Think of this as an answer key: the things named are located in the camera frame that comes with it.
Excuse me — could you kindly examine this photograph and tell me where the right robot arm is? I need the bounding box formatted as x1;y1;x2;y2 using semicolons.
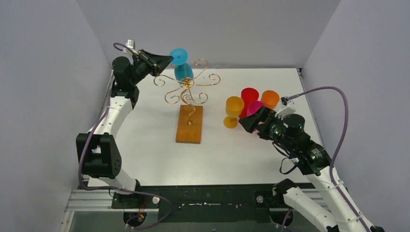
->
239;106;384;232

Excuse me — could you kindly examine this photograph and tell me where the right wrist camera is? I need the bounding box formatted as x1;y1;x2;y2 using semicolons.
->
275;97;296;120

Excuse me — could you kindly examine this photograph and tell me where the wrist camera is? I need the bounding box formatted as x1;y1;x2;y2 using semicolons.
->
275;97;296;120
126;40;137;54

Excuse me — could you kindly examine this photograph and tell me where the magenta wine glass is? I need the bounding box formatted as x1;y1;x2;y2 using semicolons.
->
246;101;264;116

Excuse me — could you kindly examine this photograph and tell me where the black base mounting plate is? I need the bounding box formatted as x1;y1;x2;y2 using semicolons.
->
78;181;353;225

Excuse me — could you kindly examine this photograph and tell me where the blue wine glass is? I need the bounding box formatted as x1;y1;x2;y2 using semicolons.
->
170;48;193;81

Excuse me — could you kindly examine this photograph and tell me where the orange wine glass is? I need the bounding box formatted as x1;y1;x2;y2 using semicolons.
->
261;90;280;110

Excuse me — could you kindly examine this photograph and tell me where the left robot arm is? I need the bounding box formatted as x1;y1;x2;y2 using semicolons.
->
75;50;174;208

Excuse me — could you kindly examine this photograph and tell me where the yellow wine glass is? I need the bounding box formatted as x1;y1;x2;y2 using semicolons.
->
223;96;245;129

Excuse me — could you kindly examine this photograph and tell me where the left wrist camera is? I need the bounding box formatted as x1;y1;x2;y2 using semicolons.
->
126;40;137;54

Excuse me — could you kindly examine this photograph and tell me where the red wine glass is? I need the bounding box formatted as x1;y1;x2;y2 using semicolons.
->
239;87;259;118

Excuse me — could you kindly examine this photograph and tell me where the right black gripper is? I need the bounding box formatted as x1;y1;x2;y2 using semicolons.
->
239;104;295;150

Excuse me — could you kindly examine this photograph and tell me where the gold wire rack wooden base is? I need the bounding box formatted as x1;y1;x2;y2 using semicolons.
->
153;58;221;144

